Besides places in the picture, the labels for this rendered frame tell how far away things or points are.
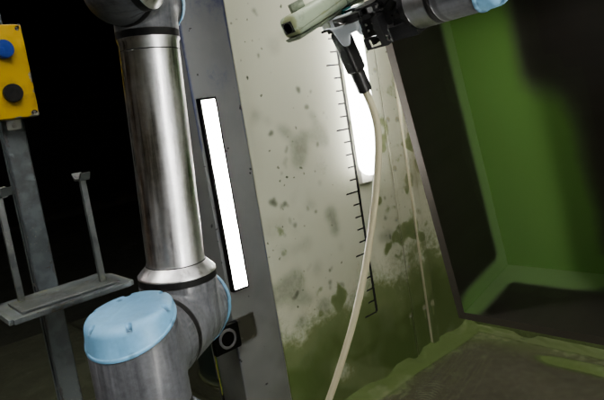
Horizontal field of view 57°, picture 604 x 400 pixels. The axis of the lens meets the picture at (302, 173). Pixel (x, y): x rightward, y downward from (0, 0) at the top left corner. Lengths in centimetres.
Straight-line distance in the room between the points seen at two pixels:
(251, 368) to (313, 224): 54
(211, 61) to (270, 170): 42
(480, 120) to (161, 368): 135
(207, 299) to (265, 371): 96
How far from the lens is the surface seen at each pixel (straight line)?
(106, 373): 96
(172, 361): 96
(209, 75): 183
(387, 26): 107
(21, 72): 177
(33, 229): 181
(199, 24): 185
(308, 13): 109
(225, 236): 181
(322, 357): 218
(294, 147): 200
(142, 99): 104
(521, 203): 200
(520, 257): 211
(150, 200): 105
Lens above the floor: 118
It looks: 6 degrees down
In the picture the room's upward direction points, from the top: 9 degrees counter-clockwise
